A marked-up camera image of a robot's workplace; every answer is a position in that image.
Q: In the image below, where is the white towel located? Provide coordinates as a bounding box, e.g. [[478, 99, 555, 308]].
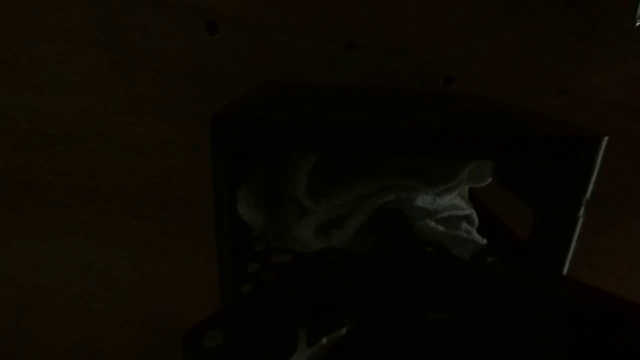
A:
[[236, 155, 494, 259]]

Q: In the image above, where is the black basket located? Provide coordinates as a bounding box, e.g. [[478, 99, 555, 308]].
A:
[[208, 83, 613, 316]]

